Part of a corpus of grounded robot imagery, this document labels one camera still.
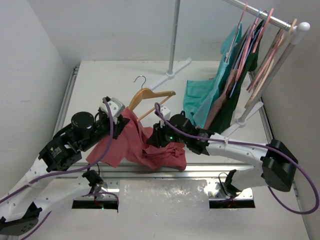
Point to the teal t-shirt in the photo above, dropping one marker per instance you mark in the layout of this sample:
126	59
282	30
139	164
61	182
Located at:
200	95

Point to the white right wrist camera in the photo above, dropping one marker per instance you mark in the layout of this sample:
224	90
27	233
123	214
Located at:
166	112

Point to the light blue hanging garment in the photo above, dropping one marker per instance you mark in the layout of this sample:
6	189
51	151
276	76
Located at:
206	103

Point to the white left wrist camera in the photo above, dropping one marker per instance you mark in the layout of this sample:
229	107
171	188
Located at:
112	107

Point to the salmon red t-shirt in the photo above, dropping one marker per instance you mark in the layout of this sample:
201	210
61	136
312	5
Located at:
132	145

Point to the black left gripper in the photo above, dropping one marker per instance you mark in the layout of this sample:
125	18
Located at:
118	127

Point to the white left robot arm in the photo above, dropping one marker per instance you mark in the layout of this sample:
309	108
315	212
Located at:
50	181

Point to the white rack corner post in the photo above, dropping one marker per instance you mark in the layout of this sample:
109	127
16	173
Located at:
295	37

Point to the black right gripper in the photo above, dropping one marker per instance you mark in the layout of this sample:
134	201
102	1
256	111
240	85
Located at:
157	139

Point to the beige empty hanger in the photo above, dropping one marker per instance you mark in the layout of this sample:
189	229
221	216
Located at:
267	72

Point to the chrome hanging rail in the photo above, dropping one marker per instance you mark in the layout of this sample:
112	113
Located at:
262	13

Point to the pink empty hanger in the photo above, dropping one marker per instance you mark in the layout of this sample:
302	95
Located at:
267	59

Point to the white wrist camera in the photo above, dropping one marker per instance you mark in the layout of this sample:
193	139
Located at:
112	107
166	112

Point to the beige pink garment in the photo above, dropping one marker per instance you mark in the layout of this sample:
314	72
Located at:
218	104

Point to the grey rack upright pole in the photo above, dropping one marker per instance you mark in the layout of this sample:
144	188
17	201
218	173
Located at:
174	37

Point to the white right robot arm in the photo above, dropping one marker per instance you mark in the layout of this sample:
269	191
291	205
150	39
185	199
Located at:
271	164

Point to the aluminium frame rail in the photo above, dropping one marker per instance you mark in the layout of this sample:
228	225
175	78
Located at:
167	204

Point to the pink hanger with blue hook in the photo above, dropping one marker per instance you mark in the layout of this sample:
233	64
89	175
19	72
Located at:
250	44

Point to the wooden clothes hanger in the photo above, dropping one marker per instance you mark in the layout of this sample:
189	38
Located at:
146	94

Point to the dark green hanging garment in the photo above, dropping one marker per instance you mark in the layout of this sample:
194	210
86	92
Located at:
224	117

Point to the white rack base foot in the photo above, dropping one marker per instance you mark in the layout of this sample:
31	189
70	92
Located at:
173	70

